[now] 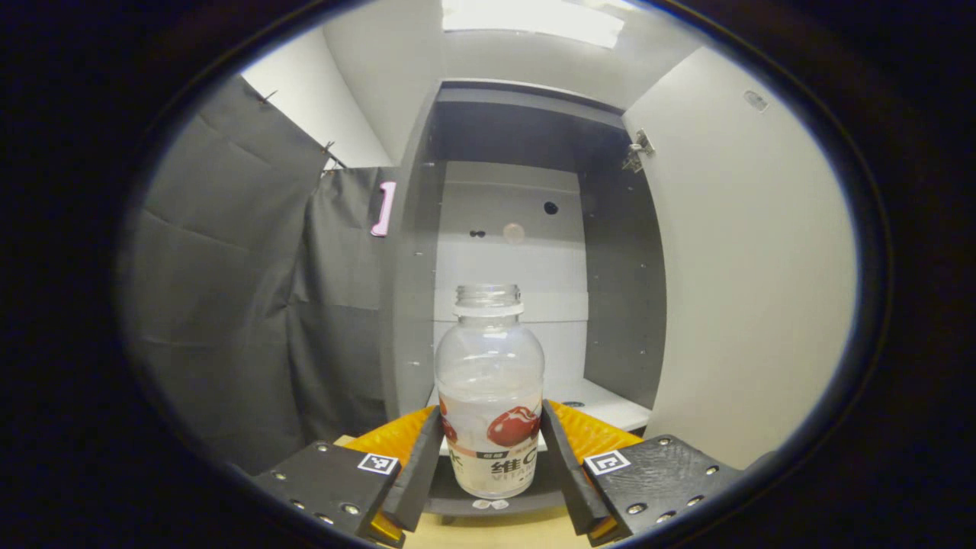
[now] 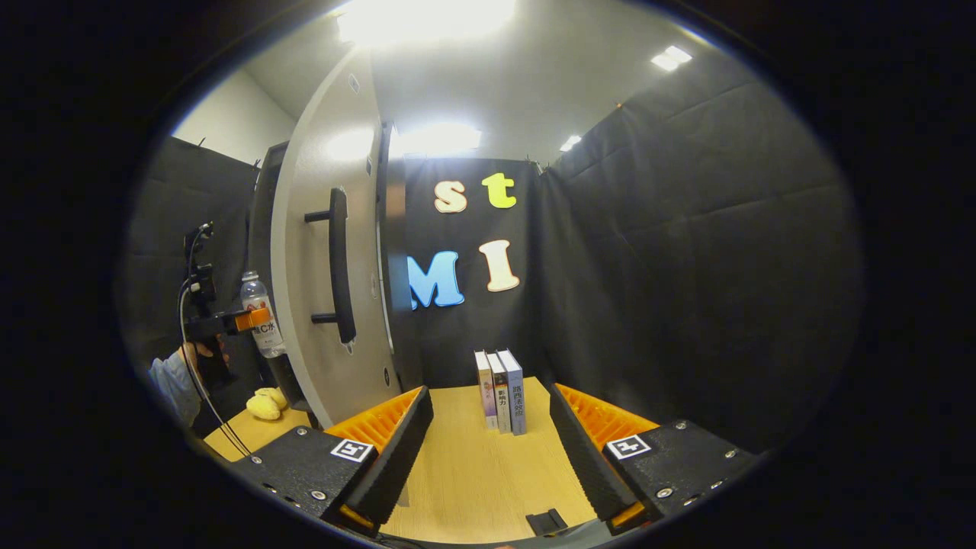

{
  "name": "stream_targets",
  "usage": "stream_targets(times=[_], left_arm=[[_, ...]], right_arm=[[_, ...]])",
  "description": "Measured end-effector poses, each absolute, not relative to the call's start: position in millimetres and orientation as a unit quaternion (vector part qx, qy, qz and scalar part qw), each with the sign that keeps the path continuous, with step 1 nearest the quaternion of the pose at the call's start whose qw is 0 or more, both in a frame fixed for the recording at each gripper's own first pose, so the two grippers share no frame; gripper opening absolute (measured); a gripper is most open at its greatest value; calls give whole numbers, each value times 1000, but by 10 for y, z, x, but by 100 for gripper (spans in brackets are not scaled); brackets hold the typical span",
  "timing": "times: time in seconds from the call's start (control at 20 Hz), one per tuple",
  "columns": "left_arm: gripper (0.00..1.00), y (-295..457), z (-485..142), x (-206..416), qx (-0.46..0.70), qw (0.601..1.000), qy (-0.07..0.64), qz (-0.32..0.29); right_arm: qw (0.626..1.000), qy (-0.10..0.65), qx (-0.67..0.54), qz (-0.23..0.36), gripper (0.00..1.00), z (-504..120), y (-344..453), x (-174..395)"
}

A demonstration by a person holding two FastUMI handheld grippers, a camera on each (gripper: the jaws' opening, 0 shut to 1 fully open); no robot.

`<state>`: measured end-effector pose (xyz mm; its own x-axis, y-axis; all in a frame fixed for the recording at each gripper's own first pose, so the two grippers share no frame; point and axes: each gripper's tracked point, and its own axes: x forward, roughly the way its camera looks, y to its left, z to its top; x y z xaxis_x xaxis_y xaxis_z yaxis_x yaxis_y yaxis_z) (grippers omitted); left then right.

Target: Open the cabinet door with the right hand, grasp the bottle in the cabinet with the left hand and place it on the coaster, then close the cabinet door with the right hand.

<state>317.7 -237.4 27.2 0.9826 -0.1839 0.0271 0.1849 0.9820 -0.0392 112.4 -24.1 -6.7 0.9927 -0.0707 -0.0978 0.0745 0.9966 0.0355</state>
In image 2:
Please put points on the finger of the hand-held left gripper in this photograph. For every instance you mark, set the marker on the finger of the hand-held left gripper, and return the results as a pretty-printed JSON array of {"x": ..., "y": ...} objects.
[{"x": 221, "y": 325}]

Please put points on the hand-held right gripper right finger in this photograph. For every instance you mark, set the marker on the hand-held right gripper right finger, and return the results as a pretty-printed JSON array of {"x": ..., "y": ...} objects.
[{"x": 583, "y": 465}]

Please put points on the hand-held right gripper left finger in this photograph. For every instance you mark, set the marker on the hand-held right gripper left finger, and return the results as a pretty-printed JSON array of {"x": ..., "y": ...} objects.
[{"x": 396, "y": 457}]

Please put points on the clear plastic bottle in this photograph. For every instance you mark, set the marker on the clear plastic bottle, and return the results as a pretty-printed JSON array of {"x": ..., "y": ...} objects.
[{"x": 268, "y": 345}]

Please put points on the beige cabinet door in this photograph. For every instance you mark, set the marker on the beige cabinet door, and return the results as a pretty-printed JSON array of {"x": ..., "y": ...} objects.
[{"x": 305, "y": 267}]

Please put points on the yellow plush toy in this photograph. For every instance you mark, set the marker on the yellow plush toy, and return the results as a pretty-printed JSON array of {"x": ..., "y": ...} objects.
[{"x": 265, "y": 406}]

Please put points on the blue grey book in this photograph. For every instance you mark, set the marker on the blue grey book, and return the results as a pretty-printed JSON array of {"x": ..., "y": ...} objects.
[{"x": 516, "y": 396}]

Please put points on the white book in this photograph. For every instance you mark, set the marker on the white book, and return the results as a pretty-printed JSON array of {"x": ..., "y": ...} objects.
[{"x": 501, "y": 396}]

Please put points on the purple cover book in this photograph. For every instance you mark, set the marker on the purple cover book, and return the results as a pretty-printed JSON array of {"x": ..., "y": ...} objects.
[{"x": 486, "y": 393}]

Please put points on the black backdrop cloth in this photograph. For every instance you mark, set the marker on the black backdrop cloth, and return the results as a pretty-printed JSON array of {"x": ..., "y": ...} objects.
[{"x": 686, "y": 267}]

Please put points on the ceiling light panel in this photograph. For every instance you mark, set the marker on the ceiling light panel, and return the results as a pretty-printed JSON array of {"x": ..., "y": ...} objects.
[
  {"x": 427, "y": 19},
  {"x": 438, "y": 139},
  {"x": 671, "y": 59},
  {"x": 570, "y": 143}
]

